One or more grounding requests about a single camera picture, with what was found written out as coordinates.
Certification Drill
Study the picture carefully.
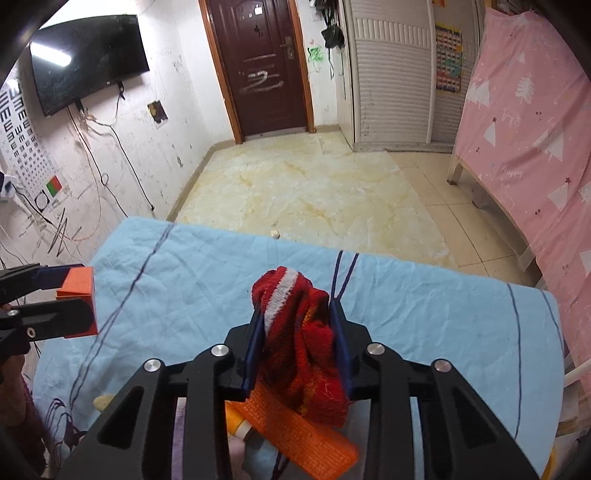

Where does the white eye chart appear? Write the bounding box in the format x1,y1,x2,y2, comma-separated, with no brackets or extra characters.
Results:
0,78,70,213

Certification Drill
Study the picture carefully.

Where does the black wall cable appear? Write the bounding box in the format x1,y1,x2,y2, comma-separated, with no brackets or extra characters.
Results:
69,83,155,212

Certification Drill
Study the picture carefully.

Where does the white power adapter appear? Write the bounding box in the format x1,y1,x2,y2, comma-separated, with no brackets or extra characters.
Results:
0,172,20,204

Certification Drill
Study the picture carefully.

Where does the colourful wall poster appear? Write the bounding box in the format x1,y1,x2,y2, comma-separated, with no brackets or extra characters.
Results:
435,22,462,95

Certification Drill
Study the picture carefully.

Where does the small black hanging bag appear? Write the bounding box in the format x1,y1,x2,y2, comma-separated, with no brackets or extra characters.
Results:
321,23,345,49

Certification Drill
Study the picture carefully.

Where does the orange strap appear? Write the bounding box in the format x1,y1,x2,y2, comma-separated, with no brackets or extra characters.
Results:
240,381,360,479

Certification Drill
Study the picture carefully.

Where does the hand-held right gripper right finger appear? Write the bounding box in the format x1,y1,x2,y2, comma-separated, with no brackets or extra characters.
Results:
329,300,541,480

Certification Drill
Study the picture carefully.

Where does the pale pink cloth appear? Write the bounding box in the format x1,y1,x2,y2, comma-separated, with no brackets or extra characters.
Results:
173,399,278,480

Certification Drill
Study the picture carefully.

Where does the person's left forearm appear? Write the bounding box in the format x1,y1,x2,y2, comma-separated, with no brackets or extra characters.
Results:
0,355,49,480

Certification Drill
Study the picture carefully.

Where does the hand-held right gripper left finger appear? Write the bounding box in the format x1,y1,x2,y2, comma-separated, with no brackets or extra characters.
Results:
65,307,266,480

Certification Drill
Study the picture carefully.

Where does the pink tree print curtain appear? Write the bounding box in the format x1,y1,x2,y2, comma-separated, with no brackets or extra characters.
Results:
452,7,591,319

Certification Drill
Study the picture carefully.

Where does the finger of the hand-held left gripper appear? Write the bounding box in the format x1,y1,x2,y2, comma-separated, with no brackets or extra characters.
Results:
0,298,95,344
0,264,86,301

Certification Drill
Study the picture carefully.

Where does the white metal chair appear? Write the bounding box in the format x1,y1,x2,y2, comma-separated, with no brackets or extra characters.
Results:
556,357,583,425

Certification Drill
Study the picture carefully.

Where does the orange plastic bottle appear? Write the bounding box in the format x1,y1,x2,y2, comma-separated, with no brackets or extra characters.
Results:
224,401,254,439

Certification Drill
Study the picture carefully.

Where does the orange box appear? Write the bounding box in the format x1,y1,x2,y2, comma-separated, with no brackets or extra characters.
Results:
57,267,99,339

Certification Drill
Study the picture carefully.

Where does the red knit cloth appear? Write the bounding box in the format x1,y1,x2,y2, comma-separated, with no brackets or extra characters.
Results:
252,267,352,428

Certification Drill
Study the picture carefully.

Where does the black wall television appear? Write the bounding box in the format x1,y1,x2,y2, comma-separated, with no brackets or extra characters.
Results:
30,15,151,117

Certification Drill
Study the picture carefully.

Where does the light blue printed tablecloth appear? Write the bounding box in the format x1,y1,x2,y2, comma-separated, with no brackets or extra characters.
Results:
32,216,566,480

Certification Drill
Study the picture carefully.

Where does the dark brown door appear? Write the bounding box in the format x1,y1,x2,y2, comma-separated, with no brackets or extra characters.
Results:
198,0,317,145

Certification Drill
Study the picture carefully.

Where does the white louvered wardrobe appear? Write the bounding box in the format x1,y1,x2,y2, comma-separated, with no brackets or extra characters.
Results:
335,0,488,153

